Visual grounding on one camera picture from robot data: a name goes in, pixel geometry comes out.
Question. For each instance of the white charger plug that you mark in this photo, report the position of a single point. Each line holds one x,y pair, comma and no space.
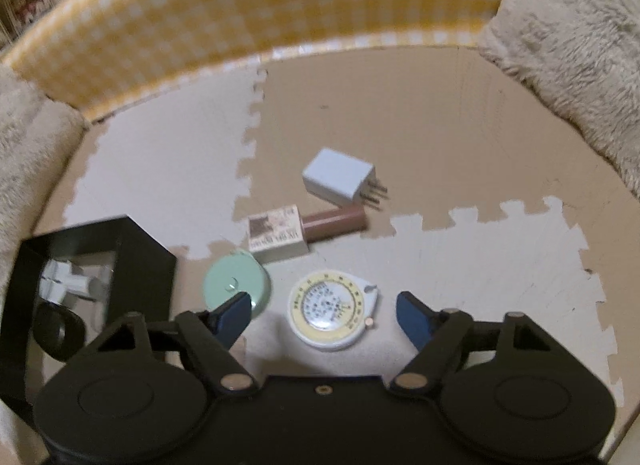
332,177

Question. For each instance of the black oval case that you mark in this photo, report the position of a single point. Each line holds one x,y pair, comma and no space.
75,330

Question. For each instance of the black box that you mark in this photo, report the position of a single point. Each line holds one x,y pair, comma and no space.
145,255

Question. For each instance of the doll display case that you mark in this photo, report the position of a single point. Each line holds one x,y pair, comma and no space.
25,5

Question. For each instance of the fluffy white pillow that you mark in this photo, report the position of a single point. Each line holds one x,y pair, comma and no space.
30,145
575,35

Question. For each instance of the white foam mat tile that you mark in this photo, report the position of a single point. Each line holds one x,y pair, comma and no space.
165,170
490,270

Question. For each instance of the small printed cardboard box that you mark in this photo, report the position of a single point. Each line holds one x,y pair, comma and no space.
277,235

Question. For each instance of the mint round case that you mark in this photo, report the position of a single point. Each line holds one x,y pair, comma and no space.
225,280

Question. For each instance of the yellow gingham blanket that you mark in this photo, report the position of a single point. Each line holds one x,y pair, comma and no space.
250,5

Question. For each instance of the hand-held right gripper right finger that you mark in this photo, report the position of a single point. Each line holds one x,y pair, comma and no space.
412,315

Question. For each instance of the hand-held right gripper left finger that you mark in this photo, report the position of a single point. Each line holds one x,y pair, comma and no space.
232,315

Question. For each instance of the round white yellow tape measure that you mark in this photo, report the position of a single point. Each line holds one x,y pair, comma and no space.
325,307

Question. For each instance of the white plastic hand tool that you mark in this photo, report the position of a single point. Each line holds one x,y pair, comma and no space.
75,282

